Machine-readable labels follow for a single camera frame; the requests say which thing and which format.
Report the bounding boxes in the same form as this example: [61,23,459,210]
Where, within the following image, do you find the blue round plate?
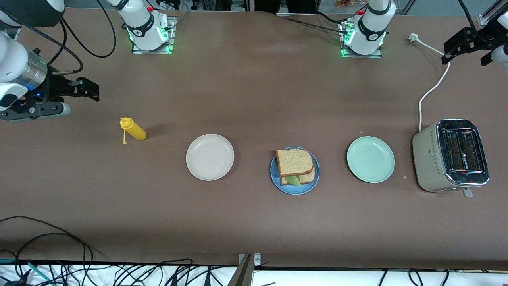
[270,147,320,195]

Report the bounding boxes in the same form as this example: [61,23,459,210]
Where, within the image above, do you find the yellow mustard squeeze bottle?
[120,117,147,145]

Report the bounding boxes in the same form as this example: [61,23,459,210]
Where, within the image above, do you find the long black looping cable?
[0,216,94,278]

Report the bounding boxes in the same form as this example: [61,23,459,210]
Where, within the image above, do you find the light brown bread slice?
[281,166,317,186]

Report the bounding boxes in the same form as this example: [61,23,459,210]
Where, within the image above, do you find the green round plate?
[347,136,396,184]

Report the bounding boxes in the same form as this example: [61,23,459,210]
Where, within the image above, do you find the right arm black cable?
[0,0,117,76]

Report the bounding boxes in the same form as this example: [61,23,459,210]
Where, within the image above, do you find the dark crust bread slice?
[276,149,314,178]

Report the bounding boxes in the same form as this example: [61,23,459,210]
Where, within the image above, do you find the thin black base cable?
[278,14,350,35]

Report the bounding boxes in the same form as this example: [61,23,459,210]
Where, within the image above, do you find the beige round plate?
[186,134,235,181]

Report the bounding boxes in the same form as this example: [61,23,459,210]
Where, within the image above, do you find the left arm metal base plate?
[339,22,383,59]

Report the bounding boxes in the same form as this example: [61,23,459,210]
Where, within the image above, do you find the grey metal bracket post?
[228,253,262,286]

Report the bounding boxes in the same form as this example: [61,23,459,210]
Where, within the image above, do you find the tangled black cables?
[0,258,239,286]

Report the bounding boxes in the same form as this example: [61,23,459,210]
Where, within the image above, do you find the silver beige toaster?
[412,119,490,198]

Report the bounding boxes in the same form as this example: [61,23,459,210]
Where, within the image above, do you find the white toaster power cord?
[409,34,451,132]

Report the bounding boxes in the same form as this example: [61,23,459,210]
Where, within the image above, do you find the teal cable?
[0,259,54,286]

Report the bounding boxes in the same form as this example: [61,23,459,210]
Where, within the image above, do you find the short black looping cable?
[15,233,86,276]

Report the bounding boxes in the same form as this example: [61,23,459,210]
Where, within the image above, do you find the short aluminium frame profile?
[478,0,508,27]

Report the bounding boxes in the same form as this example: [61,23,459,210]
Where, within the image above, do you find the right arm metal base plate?
[132,17,177,54]

